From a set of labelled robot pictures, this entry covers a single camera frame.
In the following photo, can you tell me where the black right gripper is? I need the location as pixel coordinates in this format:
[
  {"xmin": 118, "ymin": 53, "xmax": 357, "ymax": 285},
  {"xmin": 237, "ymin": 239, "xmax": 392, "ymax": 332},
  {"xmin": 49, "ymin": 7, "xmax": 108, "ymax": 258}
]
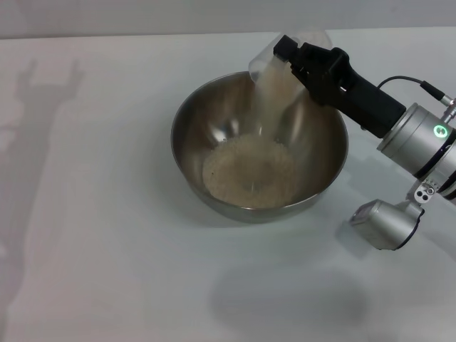
[{"xmin": 273, "ymin": 34, "xmax": 407, "ymax": 138}]

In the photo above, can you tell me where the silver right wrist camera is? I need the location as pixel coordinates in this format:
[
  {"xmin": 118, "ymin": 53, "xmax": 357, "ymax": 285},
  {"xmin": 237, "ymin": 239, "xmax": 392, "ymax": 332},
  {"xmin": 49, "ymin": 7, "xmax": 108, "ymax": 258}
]
[{"xmin": 352, "ymin": 199, "xmax": 426, "ymax": 252}]

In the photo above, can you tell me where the clear plastic measuring cup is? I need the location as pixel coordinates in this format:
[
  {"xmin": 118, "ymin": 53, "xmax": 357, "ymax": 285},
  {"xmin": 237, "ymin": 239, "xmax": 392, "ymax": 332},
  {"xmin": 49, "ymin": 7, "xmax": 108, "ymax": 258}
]
[{"xmin": 247, "ymin": 29, "xmax": 333, "ymax": 119}]

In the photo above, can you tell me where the white uncooked rice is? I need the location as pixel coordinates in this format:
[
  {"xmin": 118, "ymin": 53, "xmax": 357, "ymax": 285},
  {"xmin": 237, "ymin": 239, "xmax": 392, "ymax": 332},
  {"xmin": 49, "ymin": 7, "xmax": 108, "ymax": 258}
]
[{"xmin": 202, "ymin": 56, "xmax": 308, "ymax": 210}]

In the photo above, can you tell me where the stainless steel mixing bowl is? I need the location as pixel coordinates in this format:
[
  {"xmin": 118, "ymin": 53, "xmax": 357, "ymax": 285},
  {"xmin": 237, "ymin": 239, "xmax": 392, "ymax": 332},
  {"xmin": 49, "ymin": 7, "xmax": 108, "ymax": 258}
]
[{"xmin": 170, "ymin": 70, "xmax": 350, "ymax": 224}]

